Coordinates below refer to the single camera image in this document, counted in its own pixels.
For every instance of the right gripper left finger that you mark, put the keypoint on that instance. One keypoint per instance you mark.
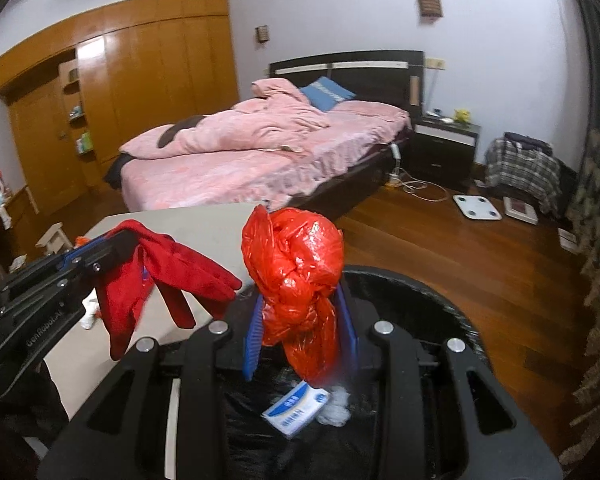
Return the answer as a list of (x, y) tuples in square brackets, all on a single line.
[(253, 340)]

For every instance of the bed with pink sheet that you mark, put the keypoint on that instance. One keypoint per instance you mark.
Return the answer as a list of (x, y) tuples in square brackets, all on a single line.
[(360, 131)]

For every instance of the wooden wardrobe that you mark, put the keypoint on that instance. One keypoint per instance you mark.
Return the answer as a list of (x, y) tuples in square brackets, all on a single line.
[(79, 89)]

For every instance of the black headboard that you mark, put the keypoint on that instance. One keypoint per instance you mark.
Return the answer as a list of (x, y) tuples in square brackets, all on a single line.
[(394, 77)]

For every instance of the red glove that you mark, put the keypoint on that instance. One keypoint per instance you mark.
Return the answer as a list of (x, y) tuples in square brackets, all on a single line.
[(159, 262)]

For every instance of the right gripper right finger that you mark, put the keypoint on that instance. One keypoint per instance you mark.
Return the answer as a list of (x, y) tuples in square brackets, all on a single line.
[(348, 339)]

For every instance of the wooden sideboard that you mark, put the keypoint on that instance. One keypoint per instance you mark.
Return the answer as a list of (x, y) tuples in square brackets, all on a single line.
[(20, 238)]

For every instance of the crumpled white tissue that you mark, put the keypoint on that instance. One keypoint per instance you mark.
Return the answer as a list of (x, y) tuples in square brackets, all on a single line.
[(336, 411)]

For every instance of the white bathroom scale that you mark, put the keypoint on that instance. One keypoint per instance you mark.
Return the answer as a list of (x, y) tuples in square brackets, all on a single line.
[(476, 208)]

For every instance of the red plastic bag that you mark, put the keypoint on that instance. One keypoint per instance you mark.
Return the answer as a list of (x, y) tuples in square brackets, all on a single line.
[(295, 258)]

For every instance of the white wooden stool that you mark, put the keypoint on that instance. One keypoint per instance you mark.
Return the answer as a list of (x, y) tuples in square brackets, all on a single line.
[(54, 240)]

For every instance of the blue white medicine box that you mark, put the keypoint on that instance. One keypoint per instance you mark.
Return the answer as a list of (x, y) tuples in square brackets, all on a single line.
[(293, 411)]

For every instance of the black nightstand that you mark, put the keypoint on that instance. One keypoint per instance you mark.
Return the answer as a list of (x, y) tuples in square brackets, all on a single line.
[(444, 153)]

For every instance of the black clothing on bed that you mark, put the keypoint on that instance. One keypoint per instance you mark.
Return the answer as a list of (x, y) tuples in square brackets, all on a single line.
[(113, 176)]

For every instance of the pink duvet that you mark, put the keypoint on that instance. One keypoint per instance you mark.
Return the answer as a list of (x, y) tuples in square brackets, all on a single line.
[(278, 117)]

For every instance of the blue pillow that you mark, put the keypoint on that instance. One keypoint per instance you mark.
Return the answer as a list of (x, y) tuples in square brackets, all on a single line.
[(324, 94)]

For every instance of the black trash bin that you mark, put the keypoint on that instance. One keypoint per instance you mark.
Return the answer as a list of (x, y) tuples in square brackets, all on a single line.
[(352, 450)]

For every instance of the wall lamp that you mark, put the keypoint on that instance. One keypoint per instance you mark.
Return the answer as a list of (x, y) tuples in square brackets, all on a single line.
[(430, 8), (262, 34)]

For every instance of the yellow plush toy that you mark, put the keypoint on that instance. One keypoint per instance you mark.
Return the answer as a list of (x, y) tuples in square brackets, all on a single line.
[(462, 116)]

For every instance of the plaid bag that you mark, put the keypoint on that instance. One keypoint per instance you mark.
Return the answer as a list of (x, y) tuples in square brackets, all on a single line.
[(516, 164)]

